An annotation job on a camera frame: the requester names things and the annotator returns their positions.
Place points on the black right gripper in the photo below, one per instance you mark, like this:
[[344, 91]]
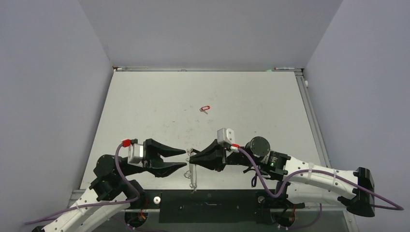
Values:
[[213, 156]]

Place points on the red key tag with key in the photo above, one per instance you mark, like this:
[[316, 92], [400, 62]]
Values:
[[204, 109]]

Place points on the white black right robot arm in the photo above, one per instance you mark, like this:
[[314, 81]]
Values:
[[297, 181]]

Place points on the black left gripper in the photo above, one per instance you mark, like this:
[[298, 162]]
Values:
[[152, 161]]

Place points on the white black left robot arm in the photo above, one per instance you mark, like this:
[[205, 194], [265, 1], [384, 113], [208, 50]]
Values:
[[111, 191]]

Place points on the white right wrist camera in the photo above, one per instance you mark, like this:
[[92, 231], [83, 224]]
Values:
[[226, 137]]

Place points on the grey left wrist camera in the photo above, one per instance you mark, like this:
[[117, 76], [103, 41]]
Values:
[[136, 152]]

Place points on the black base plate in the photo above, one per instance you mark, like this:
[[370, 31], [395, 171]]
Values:
[[212, 206]]

